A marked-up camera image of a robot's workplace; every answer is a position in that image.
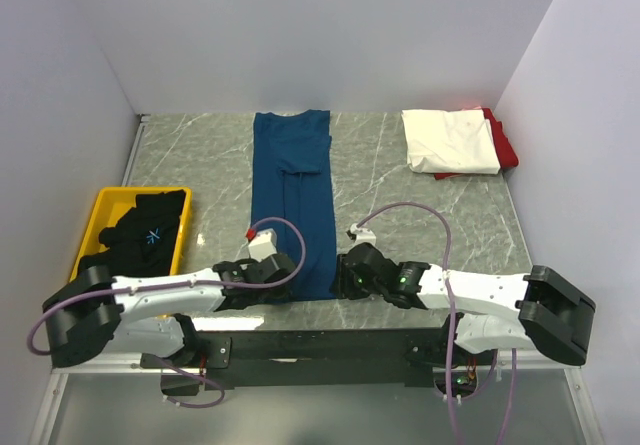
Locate black base bar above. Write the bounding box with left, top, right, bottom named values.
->
left=139, top=327, right=481, bottom=397

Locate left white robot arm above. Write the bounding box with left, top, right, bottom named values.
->
left=43, top=253, right=300, bottom=368

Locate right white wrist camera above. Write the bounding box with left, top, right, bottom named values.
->
left=346, top=223, right=377, bottom=246

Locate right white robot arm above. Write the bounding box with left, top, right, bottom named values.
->
left=333, top=243, right=596, bottom=367

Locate folded red t-shirt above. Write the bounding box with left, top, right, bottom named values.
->
left=434, top=107, right=520, bottom=180

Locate folded white t-shirt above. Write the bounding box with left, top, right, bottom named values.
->
left=401, top=109, right=501, bottom=175

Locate blue t-shirt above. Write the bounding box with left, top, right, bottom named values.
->
left=250, top=110, right=337, bottom=301

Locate black t-shirt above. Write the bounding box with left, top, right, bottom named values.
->
left=79, top=189, right=189, bottom=276

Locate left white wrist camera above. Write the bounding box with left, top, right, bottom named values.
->
left=246, top=228, right=277, bottom=262

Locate yellow plastic tray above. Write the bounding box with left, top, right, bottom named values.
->
left=67, top=186, right=194, bottom=286

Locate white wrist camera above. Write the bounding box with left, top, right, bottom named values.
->
left=346, top=223, right=377, bottom=246
left=246, top=228, right=277, bottom=262

